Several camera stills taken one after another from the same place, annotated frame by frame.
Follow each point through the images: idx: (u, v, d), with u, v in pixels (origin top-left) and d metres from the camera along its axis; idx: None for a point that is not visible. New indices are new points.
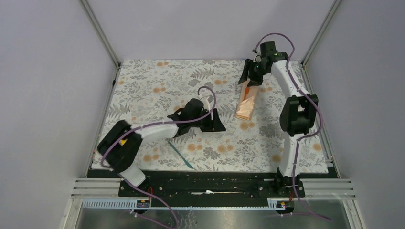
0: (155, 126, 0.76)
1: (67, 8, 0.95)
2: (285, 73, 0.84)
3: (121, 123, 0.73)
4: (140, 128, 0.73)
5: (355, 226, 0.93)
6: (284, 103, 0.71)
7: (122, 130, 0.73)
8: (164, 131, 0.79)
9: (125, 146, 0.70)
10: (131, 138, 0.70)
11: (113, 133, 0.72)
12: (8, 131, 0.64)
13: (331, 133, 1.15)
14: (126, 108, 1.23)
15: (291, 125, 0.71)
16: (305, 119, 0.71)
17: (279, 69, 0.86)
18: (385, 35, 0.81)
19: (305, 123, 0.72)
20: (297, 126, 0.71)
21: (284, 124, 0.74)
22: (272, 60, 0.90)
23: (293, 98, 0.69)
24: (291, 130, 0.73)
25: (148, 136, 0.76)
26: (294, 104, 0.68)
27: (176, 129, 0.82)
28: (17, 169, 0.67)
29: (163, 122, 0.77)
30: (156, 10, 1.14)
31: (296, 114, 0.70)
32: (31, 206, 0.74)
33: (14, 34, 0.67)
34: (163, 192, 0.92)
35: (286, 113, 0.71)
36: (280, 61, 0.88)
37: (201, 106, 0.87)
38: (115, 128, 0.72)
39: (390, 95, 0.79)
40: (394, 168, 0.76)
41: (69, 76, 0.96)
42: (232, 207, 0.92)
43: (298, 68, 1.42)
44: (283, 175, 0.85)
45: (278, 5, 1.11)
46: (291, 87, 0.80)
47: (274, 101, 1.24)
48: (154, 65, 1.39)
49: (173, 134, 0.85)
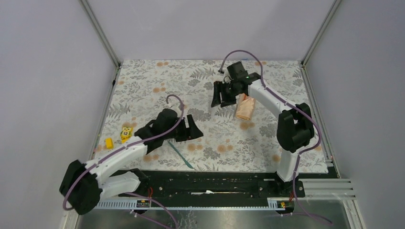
0: (113, 157, 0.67)
1: (67, 8, 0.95)
2: (264, 93, 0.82)
3: (74, 163, 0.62)
4: (95, 165, 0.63)
5: (355, 225, 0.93)
6: (278, 119, 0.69)
7: (76, 173, 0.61)
8: (131, 155, 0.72)
9: (84, 187, 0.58)
10: (86, 179, 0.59)
11: (67, 178, 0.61)
12: (9, 131, 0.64)
13: (331, 133, 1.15)
14: (126, 108, 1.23)
15: (293, 141, 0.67)
16: (306, 130, 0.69)
17: (257, 90, 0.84)
18: (385, 35, 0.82)
19: (307, 135, 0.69)
20: (301, 140, 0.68)
21: (285, 141, 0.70)
22: (248, 83, 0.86)
23: (285, 114, 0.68)
24: (293, 146, 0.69)
25: (108, 171, 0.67)
26: (289, 119, 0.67)
27: (144, 148, 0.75)
28: (17, 169, 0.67)
29: (125, 146, 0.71)
30: (155, 11, 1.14)
31: (294, 128, 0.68)
32: (31, 206, 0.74)
33: (14, 34, 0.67)
34: (163, 192, 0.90)
35: (284, 130, 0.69)
36: (255, 83, 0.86)
37: (174, 115, 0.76)
38: (68, 172, 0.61)
39: (389, 96, 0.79)
40: (393, 168, 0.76)
41: (69, 76, 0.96)
42: (232, 207, 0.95)
43: (298, 68, 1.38)
44: (284, 181, 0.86)
45: (278, 5, 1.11)
46: (276, 102, 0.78)
47: (265, 112, 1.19)
48: (154, 65, 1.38)
49: (143, 154, 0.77)
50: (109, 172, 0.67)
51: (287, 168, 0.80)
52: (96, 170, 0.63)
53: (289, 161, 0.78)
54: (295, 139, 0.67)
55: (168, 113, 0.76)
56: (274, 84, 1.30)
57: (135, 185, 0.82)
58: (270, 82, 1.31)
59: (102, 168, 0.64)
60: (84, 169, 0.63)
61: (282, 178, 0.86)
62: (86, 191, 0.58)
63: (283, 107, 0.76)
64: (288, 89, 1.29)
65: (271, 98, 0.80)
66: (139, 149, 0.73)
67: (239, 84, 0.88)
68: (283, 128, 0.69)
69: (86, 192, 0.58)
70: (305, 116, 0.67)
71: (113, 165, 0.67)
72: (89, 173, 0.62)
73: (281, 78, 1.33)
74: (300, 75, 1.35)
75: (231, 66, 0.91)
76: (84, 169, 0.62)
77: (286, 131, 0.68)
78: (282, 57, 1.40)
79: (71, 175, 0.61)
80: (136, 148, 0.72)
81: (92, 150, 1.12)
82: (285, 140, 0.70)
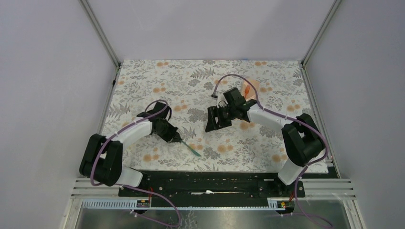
0: (128, 130, 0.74)
1: (67, 8, 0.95)
2: (264, 115, 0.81)
3: (93, 138, 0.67)
4: (115, 134, 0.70)
5: (355, 226, 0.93)
6: (282, 134, 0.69)
7: (98, 144, 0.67)
8: (141, 129, 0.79)
9: (109, 153, 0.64)
10: (111, 145, 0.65)
11: (90, 150, 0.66)
12: (8, 130, 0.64)
13: (331, 133, 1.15)
14: (126, 108, 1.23)
15: (305, 155, 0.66)
16: (314, 141, 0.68)
17: (257, 113, 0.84)
18: (385, 35, 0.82)
19: (316, 145, 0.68)
20: (312, 152, 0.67)
21: (295, 156, 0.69)
22: (245, 110, 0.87)
23: (288, 127, 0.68)
24: (305, 161, 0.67)
25: (126, 141, 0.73)
26: (293, 132, 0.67)
27: (151, 124, 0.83)
28: (16, 168, 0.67)
29: (135, 122, 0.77)
30: (156, 11, 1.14)
31: (301, 140, 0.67)
32: (32, 206, 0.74)
33: (13, 33, 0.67)
34: (163, 192, 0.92)
35: (292, 145, 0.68)
36: (252, 107, 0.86)
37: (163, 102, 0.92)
38: (90, 145, 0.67)
39: (389, 96, 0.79)
40: (394, 168, 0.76)
41: (69, 76, 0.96)
42: (231, 207, 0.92)
43: (298, 68, 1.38)
44: (285, 184, 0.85)
45: (278, 5, 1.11)
46: (278, 119, 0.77)
47: (274, 101, 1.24)
48: (154, 65, 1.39)
49: (148, 131, 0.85)
50: (126, 143, 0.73)
51: (293, 174, 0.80)
52: (117, 139, 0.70)
53: (295, 169, 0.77)
54: (306, 152, 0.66)
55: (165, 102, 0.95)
56: (274, 83, 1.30)
57: (139, 177, 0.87)
58: (270, 82, 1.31)
59: (122, 137, 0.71)
60: (105, 139, 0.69)
61: (283, 181, 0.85)
62: (112, 155, 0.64)
63: (285, 122, 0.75)
64: (288, 89, 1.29)
65: (271, 117, 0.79)
66: (147, 124, 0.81)
67: (239, 111, 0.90)
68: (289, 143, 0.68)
69: (112, 158, 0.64)
70: (309, 128, 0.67)
71: (129, 136, 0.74)
72: (111, 141, 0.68)
73: (281, 78, 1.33)
74: (300, 75, 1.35)
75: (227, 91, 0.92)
76: (105, 140, 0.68)
77: (293, 146, 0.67)
78: (282, 57, 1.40)
79: (94, 150, 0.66)
80: (143, 124, 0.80)
81: None
82: (295, 155, 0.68)
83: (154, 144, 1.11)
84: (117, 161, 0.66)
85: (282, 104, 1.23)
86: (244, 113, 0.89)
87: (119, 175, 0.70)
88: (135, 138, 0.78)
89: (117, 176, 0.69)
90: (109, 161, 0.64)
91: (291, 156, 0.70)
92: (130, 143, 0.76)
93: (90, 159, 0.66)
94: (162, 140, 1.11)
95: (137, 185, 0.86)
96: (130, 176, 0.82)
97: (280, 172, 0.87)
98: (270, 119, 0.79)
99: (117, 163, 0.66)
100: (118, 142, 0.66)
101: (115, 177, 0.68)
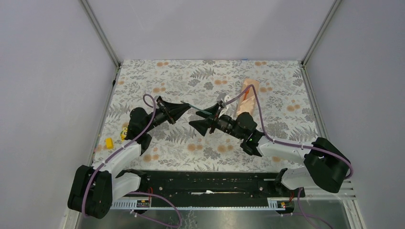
0: (116, 157, 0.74)
1: (67, 8, 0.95)
2: (277, 147, 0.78)
3: (80, 169, 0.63)
4: (103, 164, 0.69)
5: (355, 226, 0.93)
6: (307, 167, 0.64)
7: (86, 176, 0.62)
8: (129, 154, 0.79)
9: (98, 186, 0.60)
10: (100, 177, 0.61)
11: (77, 185, 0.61)
12: (7, 130, 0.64)
13: (331, 133, 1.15)
14: (126, 108, 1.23)
15: (335, 181, 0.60)
16: (340, 162, 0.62)
17: (268, 146, 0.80)
18: (385, 35, 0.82)
19: (344, 166, 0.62)
20: (341, 174, 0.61)
21: (326, 185, 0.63)
22: (255, 145, 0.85)
23: (309, 158, 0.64)
24: (338, 186, 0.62)
25: (115, 168, 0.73)
26: (316, 161, 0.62)
27: (140, 146, 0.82)
28: (16, 167, 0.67)
29: (123, 147, 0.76)
30: (156, 11, 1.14)
31: (327, 167, 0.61)
32: (32, 205, 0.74)
33: (14, 32, 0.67)
34: (163, 192, 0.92)
35: (319, 175, 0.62)
36: (261, 141, 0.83)
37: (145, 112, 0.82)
38: (77, 178, 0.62)
39: (390, 96, 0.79)
40: (395, 168, 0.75)
41: (69, 76, 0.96)
42: (232, 207, 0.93)
43: (298, 68, 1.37)
44: (290, 188, 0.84)
45: (278, 5, 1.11)
46: (293, 150, 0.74)
47: (274, 101, 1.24)
48: (154, 65, 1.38)
49: (139, 153, 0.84)
50: (116, 170, 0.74)
51: (298, 182, 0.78)
52: (105, 169, 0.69)
53: (306, 180, 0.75)
54: (335, 178, 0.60)
55: (136, 115, 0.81)
56: (274, 83, 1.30)
57: (137, 182, 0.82)
58: (270, 82, 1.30)
59: (111, 165, 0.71)
60: (92, 170, 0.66)
61: (287, 185, 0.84)
62: (101, 188, 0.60)
63: (303, 152, 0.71)
64: (288, 89, 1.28)
65: (285, 148, 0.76)
66: (136, 147, 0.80)
67: (248, 147, 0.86)
68: (315, 175, 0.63)
69: (101, 190, 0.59)
70: (329, 152, 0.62)
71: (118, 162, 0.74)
72: (100, 171, 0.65)
73: (281, 77, 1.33)
74: (300, 75, 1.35)
75: (246, 127, 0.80)
76: (93, 171, 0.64)
77: (322, 176, 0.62)
78: (282, 57, 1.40)
79: (81, 182, 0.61)
80: (132, 147, 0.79)
81: (92, 150, 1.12)
82: (326, 184, 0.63)
83: (154, 144, 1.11)
84: (106, 192, 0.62)
85: (282, 104, 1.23)
86: (253, 148, 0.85)
87: (110, 207, 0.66)
88: (124, 163, 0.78)
89: (108, 207, 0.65)
90: (98, 193, 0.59)
91: (323, 187, 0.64)
92: (122, 166, 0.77)
93: (79, 192, 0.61)
94: (162, 140, 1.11)
95: (136, 189, 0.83)
96: (126, 188, 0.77)
97: (284, 180, 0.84)
98: (284, 150, 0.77)
99: (107, 194, 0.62)
100: (106, 172, 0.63)
101: (106, 208, 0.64)
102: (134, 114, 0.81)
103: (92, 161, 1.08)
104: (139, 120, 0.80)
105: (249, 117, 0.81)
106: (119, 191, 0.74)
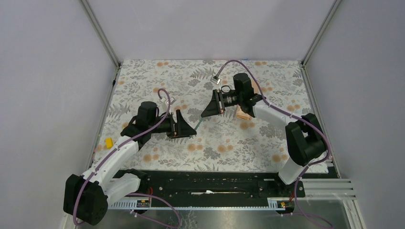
0: (108, 161, 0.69)
1: (67, 8, 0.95)
2: (269, 111, 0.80)
3: (72, 177, 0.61)
4: (93, 172, 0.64)
5: (355, 226, 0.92)
6: (285, 131, 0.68)
7: (77, 185, 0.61)
8: (123, 155, 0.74)
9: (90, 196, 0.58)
10: (90, 188, 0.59)
11: (69, 194, 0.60)
12: (7, 130, 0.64)
13: (331, 133, 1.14)
14: (126, 108, 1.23)
15: (306, 156, 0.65)
16: (317, 142, 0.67)
17: (262, 109, 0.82)
18: (385, 36, 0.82)
19: (319, 147, 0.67)
20: (314, 153, 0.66)
21: (296, 156, 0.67)
22: (251, 105, 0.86)
23: (292, 126, 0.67)
24: (306, 161, 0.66)
25: (109, 174, 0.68)
26: (297, 131, 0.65)
27: (136, 144, 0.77)
28: (15, 167, 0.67)
29: (117, 148, 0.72)
30: (156, 11, 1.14)
31: (304, 140, 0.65)
32: (32, 205, 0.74)
33: (13, 32, 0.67)
34: (163, 192, 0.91)
35: (293, 144, 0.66)
36: (259, 102, 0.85)
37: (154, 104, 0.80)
38: (68, 188, 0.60)
39: (389, 96, 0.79)
40: (395, 168, 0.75)
41: (69, 76, 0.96)
42: (231, 207, 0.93)
43: (298, 68, 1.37)
44: (286, 184, 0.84)
45: (278, 6, 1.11)
46: (282, 116, 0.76)
47: (274, 101, 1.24)
48: (154, 65, 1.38)
49: (136, 150, 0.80)
50: (110, 174, 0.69)
51: (293, 174, 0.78)
52: (95, 178, 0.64)
53: (296, 169, 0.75)
54: (308, 153, 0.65)
55: (147, 105, 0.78)
56: (274, 83, 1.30)
57: (137, 183, 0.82)
58: (270, 82, 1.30)
59: (101, 174, 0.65)
60: (83, 180, 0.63)
61: (285, 180, 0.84)
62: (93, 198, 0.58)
63: (289, 119, 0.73)
64: (288, 89, 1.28)
65: (276, 113, 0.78)
66: (132, 145, 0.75)
67: (245, 106, 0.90)
68: (292, 143, 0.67)
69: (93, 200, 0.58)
70: (314, 128, 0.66)
71: (111, 167, 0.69)
72: (90, 182, 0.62)
73: (281, 78, 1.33)
74: (300, 75, 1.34)
75: (239, 79, 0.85)
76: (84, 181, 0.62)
77: (296, 145, 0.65)
78: (282, 57, 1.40)
79: (73, 192, 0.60)
80: (129, 145, 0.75)
81: (92, 150, 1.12)
82: (296, 155, 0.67)
83: (154, 144, 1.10)
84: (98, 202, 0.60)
85: (282, 104, 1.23)
86: (250, 108, 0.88)
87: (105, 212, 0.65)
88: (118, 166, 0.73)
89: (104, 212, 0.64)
90: (90, 204, 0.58)
91: (292, 155, 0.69)
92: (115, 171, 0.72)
93: (71, 200, 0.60)
94: (162, 140, 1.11)
95: (135, 190, 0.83)
96: (124, 191, 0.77)
97: (282, 175, 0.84)
98: (274, 116, 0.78)
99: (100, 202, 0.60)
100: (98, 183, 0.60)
101: (102, 213, 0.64)
102: (148, 103, 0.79)
103: (92, 161, 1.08)
104: (153, 108, 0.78)
105: (242, 75, 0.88)
106: (115, 194, 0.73)
